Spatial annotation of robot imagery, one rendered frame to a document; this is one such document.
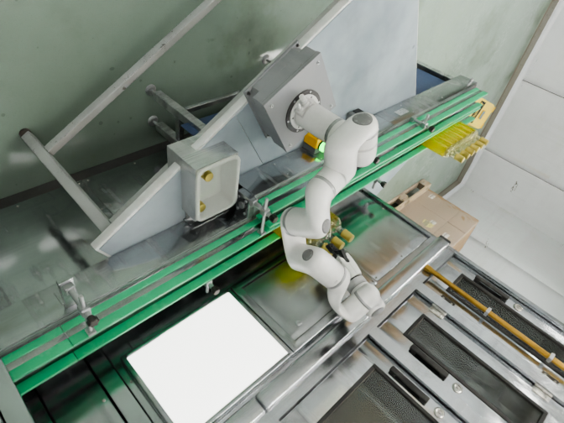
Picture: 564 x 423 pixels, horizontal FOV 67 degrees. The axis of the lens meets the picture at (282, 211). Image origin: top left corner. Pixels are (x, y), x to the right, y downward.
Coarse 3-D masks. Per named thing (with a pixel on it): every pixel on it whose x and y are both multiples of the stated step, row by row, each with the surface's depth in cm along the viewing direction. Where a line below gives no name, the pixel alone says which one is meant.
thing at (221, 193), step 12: (204, 168) 132; (216, 168) 146; (228, 168) 146; (204, 180) 146; (216, 180) 150; (228, 180) 149; (204, 192) 149; (216, 192) 154; (228, 192) 153; (216, 204) 151; (228, 204) 152; (204, 216) 146
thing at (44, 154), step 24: (216, 0) 176; (336, 0) 157; (192, 24) 175; (312, 24) 155; (168, 48) 173; (240, 96) 149; (216, 120) 147; (48, 144) 163; (48, 168) 157; (72, 192) 149; (96, 216) 142
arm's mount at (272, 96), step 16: (288, 48) 140; (304, 48) 139; (272, 64) 139; (288, 64) 137; (304, 64) 135; (320, 64) 139; (256, 80) 138; (272, 80) 136; (288, 80) 134; (304, 80) 138; (320, 80) 143; (256, 96) 135; (272, 96) 133; (288, 96) 137; (320, 96) 148; (256, 112) 145; (272, 112) 137; (288, 112) 141; (272, 128) 145; (288, 128) 147; (288, 144) 152
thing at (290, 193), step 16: (464, 96) 244; (480, 96) 247; (432, 112) 224; (448, 112) 226; (400, 128) 207; (416, 128) 209; (384, 144) 194; (304, 176) 168; (288, 192) 160; (304, 192) 161; (272, 208) 152
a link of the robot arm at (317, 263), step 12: (288, 240) 128; (300, 240) 130; (288, 252) 128; (300, 252) 125; (312, 252) 122; (324, 252) 123; (300, 264) 124; (312, 264) 120; (324, 264) 121; (336, 264) 125; (312, 276) 124; (324, 276) 123; (336, 276) 124
